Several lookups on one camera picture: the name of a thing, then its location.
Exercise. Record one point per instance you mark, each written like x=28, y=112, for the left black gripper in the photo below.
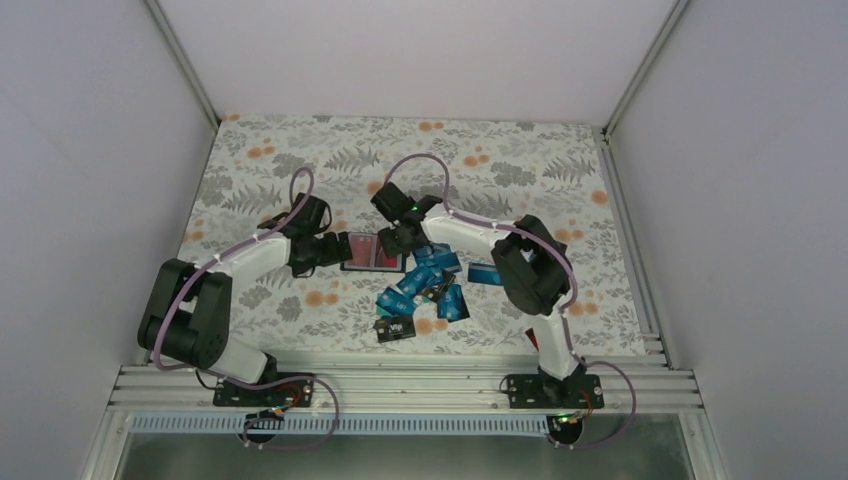
x=332, y=254

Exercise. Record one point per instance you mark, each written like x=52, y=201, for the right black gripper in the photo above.
x=392, y=249

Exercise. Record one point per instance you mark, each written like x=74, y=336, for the red gold VIP card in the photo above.
x=385, y=262

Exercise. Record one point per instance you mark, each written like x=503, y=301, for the black leather card holder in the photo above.
x=344, y=267

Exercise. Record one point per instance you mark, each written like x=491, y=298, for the blue VIP card with chip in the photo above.
x=419, y=279

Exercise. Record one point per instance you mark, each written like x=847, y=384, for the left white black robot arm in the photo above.
x=187, y=316

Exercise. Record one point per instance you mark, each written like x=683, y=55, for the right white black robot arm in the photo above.
x=535, y=274

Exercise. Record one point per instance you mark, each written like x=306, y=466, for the blue striped card upper left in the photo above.
x=439, y=254

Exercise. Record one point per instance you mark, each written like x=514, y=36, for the blue VIP card lower right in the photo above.
x=395, y=303

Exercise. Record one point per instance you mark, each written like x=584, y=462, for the black VIP card right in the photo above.
x=434, y=293

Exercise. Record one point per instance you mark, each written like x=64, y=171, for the blue card upper right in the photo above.
x=452, y=305

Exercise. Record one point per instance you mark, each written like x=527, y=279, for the black card bottom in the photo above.
x=389, y=329

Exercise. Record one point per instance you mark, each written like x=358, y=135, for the blue card centre pile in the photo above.
x=482, y=273

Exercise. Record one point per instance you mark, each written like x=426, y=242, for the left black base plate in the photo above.
x=297, y=393

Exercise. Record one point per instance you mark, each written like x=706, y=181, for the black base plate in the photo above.
x=297, y=393
x=533, y=391

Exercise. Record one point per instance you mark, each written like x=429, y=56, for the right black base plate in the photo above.
x=533, y=391

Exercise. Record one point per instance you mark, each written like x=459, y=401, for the grey slotted cable duct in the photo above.
x=528, y=425

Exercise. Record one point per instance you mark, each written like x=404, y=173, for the aluminium front rail frame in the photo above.
x=420, y=383

